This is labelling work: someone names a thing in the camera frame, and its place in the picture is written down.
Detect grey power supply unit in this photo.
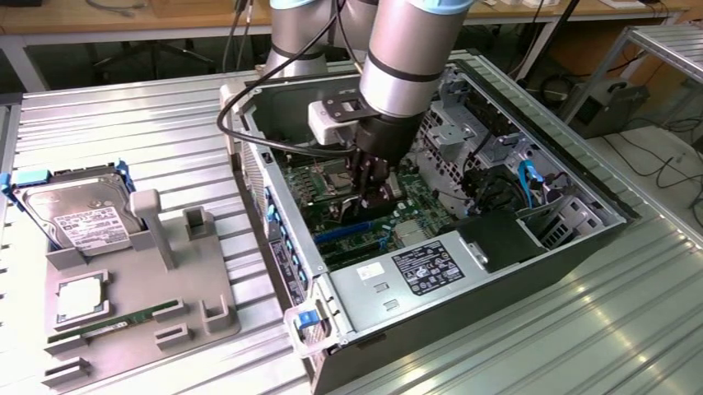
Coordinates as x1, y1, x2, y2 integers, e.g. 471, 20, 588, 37
327, 230, 491, 335

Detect open black PC case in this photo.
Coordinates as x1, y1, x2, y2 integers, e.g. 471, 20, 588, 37
219, 48, 642, 395

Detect wooden desk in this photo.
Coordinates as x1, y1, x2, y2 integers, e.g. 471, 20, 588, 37
0, 0, 688, 40

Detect grey metal disk bay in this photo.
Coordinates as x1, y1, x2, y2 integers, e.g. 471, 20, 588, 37
417, 97, 530, 166

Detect grey parts rack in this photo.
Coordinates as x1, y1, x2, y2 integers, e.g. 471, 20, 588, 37
40, 188, 245, 392

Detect green motherboard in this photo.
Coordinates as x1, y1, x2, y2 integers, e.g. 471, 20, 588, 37
277, 147, 457, 269

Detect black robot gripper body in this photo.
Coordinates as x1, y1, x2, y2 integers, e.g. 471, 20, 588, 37
349, 114, 425, 168

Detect black fan shroud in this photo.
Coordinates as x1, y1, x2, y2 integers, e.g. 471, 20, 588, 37
453, 208, 546, 273

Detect black box on floor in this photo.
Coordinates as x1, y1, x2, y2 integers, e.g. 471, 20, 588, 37
570, 81, 650, 139

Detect hanging black cables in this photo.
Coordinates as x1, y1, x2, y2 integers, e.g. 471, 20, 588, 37
221, 0, 252, 74

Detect silver CPU chip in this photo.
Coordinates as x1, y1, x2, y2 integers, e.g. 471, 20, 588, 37
53, 281, 107, 327

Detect metal frame table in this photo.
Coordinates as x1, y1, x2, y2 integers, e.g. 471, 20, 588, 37
563, 26, 703, 129

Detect blue disk wire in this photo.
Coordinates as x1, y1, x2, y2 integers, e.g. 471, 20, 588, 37
514, 159, 550, 207

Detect silver hard disk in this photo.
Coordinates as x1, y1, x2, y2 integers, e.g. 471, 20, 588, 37
9, 172, 136, 258

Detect blue expansion slot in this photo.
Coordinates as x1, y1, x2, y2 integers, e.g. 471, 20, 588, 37
311, 220, 376, 244

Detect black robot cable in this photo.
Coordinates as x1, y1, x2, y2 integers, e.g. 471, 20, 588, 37
215, 0, 361, 159

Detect green RAM stick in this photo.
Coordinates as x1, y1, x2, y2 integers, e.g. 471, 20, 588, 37
47, 306, 184, 345

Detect blue disk caddy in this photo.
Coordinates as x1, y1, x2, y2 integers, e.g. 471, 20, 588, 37
0, 159, 136, 253

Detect silver chipset heatsink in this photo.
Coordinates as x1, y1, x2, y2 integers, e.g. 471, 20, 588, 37
393, 221, 433, 244

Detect CPU socket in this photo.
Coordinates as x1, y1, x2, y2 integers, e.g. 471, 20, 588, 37
320, 163, 352, 195

